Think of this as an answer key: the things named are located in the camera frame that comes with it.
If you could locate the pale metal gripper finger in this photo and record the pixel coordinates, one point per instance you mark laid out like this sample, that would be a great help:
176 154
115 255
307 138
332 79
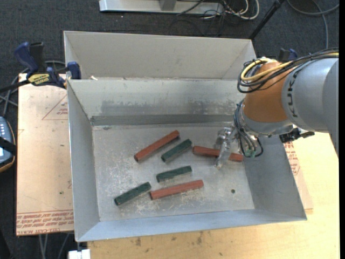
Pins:
219 159
226 152

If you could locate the red-brown flat block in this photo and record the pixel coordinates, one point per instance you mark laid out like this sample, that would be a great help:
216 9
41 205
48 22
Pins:
205 151
157 145
176 189

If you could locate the dark green flat block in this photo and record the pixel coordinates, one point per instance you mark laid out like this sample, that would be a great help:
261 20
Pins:
132 193
176 150
173 173

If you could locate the grey metal bin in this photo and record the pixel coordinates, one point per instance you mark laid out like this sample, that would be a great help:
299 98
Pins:
151 101

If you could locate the brown cardboard board, red print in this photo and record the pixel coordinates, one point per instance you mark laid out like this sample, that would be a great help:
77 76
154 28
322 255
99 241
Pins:
43 155

